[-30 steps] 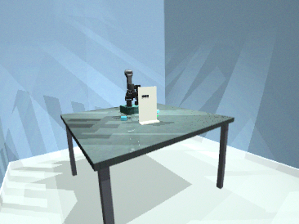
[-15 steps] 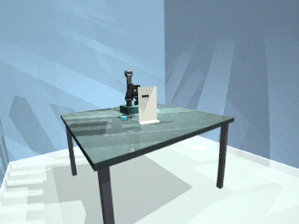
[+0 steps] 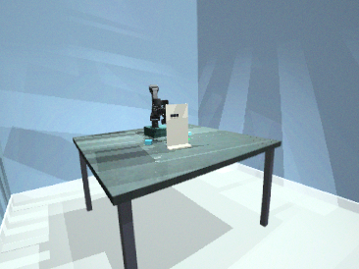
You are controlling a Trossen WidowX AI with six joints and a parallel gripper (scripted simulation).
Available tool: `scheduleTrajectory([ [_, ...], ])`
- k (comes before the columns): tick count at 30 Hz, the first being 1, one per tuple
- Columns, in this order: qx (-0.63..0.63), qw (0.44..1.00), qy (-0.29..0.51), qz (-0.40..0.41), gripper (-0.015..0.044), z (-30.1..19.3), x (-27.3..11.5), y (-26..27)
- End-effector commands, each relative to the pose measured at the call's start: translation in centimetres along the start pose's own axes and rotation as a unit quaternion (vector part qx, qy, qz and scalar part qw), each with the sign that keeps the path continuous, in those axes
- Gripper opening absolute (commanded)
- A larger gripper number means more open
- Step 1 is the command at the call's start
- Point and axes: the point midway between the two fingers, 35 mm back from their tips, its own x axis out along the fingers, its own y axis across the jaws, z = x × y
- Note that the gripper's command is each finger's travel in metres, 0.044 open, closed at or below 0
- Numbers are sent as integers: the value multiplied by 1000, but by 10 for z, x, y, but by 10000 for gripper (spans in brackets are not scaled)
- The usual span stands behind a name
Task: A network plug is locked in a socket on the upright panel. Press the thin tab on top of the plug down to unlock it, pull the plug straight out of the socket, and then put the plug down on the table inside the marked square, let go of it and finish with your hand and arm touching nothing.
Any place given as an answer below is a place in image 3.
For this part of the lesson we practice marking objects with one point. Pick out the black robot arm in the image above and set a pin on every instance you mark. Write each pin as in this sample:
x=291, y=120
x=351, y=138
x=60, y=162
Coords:
x=156, y=105

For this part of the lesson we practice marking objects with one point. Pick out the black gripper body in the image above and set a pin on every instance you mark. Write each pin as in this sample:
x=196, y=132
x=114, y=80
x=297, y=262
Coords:
x=164, y=103

